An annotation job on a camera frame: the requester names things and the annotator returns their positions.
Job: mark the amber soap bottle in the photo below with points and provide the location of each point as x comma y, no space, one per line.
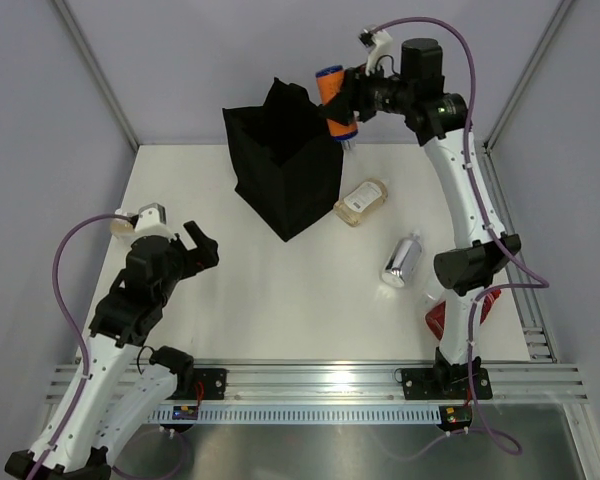
121,225
355,207

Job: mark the aluminium mounting rail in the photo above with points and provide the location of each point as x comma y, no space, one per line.
342,382

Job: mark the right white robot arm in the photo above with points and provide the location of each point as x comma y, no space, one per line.
482,246

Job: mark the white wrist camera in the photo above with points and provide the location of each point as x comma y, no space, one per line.
152,220
378,43

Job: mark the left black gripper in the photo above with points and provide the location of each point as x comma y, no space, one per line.
202,257

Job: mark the white frosted bottle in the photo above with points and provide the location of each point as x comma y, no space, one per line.
432,297

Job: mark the orange blue bottle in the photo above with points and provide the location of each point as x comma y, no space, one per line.
339,117

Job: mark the red dish soap bottle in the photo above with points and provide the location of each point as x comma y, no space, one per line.
435,317

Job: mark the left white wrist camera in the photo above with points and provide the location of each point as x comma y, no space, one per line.
152,220

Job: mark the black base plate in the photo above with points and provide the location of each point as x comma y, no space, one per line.
210,382
433,384

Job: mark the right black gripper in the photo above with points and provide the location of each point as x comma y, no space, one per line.
352,96

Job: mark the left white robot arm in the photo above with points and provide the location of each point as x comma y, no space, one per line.
89,429

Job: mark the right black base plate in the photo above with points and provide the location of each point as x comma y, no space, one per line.
433,384

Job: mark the black canvas bag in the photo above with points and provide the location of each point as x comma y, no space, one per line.
287,165

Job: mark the shiny silver bottle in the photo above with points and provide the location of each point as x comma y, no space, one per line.
403,260

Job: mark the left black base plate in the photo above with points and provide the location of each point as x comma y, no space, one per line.
210,382

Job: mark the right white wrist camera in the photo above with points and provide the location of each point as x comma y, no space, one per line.
378,43

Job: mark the white slotted cable duct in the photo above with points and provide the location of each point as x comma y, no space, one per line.
297,415

